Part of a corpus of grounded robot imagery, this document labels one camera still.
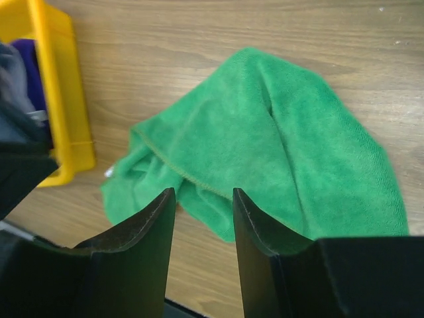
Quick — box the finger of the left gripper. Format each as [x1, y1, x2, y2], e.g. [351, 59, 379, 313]
[0, 99, 61, 221]

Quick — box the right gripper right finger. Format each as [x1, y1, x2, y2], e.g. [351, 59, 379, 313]
[233, 188, 423, 317]

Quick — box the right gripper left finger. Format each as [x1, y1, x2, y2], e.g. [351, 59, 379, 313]
[1, 188, 176, 317]

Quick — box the dark blue towel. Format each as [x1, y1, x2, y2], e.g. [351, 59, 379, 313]
[1, 43, 50, 142]

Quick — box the green towel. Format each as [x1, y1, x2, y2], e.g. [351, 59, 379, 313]
[101, 48, 409, 242]

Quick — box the yellow plastic tray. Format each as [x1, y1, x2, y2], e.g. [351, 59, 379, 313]
[1, 1, 95, 187]

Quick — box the purple folded towel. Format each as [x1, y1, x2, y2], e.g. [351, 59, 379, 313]
[11, 38, 49, 129]

